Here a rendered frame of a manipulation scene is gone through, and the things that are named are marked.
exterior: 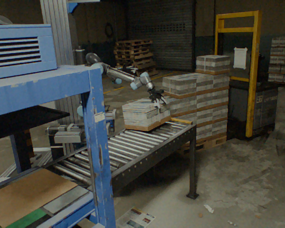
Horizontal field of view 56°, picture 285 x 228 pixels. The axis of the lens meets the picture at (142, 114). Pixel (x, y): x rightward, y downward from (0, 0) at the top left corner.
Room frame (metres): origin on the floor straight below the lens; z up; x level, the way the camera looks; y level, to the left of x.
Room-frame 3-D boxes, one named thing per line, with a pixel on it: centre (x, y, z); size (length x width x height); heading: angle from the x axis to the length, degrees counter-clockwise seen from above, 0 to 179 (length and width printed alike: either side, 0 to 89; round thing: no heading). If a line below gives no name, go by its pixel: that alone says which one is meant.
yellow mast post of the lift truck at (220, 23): (4.28, -1.25, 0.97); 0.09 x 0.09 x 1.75; 28
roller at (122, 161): (1.87, 0.28, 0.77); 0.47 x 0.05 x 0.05; 51
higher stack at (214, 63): (3.78, -1.03, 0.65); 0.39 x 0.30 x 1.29; 28
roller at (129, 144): (2.07, 0.12, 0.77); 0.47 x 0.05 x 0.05; 51
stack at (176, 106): (3.44, -0.39, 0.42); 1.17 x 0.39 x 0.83; 118
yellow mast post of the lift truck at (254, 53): (3.70, -1.57, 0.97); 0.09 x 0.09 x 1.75; 28
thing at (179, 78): (3.49, -0.52, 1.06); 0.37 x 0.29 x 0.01; 29
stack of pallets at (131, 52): (10.27, 0.21, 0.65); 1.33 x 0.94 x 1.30; 145
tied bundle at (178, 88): (3.50, -0.51, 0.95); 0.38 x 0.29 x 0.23; 29
